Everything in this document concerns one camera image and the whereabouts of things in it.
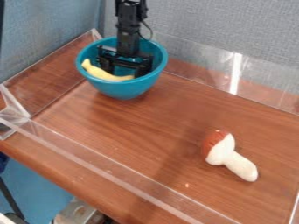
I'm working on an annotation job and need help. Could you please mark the grey metal bracket under table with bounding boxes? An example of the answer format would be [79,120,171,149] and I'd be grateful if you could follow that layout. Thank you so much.
[51,198,104,224]

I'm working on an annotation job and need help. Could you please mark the blue plastic bowl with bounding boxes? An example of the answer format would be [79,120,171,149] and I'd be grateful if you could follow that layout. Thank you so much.
[76,37,169,100]

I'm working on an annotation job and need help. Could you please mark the clear acrylic tray walls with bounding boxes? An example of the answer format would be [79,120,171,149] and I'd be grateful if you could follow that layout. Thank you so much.
[0,31,299,224]

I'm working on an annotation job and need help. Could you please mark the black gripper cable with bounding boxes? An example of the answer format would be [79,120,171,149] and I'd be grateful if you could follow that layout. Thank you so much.
[138,19,155,42]

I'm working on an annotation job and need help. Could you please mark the yellow toy banana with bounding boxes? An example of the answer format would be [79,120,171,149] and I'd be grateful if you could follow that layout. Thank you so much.
[82,59,135,81]

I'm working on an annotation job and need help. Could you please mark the brown white toy mushroom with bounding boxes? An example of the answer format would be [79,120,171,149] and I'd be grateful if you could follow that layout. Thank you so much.
[201,129,258,182]

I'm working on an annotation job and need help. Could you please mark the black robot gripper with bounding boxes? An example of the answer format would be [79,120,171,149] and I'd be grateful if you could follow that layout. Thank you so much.
[98,0,154,78]

